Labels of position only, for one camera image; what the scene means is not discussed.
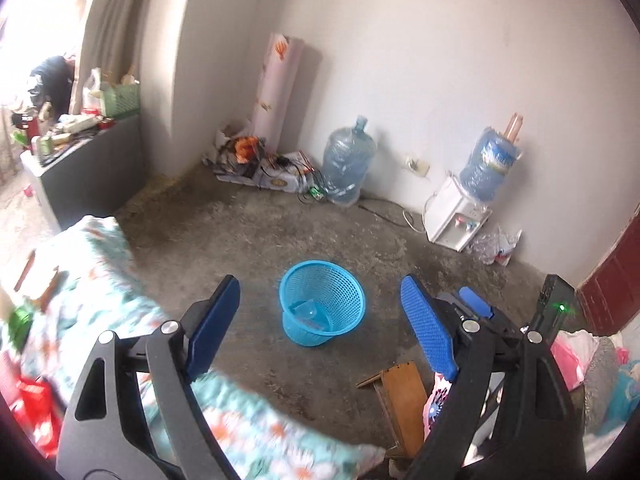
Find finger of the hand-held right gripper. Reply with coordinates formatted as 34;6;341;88
459;286;497;319

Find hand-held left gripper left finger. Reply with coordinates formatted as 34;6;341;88
55;274;242;480

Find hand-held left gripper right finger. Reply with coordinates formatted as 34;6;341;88
399;274;589;480

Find blue plastic mesh basket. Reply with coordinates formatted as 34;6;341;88
279;260;367;347

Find crumpled clear plastic bags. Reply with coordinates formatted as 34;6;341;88
470;225;523;267

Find dark red door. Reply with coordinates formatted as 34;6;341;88
575;210;640;338

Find small wooden stool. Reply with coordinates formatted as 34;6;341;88
356;362;431;461

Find pink floral cloth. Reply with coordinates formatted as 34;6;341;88
422;372;453;436

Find white water dispenser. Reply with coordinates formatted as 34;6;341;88
422;172;493;252

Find clear plastic cup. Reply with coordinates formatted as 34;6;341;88
290;299;326;333

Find floral blanket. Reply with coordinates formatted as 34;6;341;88
0;215;386;480

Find blue labelled water bottle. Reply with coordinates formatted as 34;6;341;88
459;127;525;203

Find cardboard box of clutter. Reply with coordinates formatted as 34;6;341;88
202;119;321;193

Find blue empty water jug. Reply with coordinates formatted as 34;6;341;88
321;115;377;207

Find red plastic packet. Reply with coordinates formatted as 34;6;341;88
10;375;63;458

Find green shiny packet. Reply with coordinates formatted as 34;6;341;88
7;305;33;351

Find grey low cabinet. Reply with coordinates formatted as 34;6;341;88
20;112;148;231

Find green plastic storage basket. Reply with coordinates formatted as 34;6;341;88
100;82;141;120

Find pink rolled mat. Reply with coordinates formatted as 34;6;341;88
250;32;306;153

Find white plastic bag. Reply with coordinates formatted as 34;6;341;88
81;67;106;113

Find red thermos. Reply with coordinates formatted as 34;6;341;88
11;110;42;137

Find black bag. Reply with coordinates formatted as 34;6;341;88
27;55;76;121

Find beige curtain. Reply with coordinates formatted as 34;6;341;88
75;0;201;111

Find black power cable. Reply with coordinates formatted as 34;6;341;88
357;199;426;231

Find white wall socket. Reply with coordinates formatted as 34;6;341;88
404;155;431;178

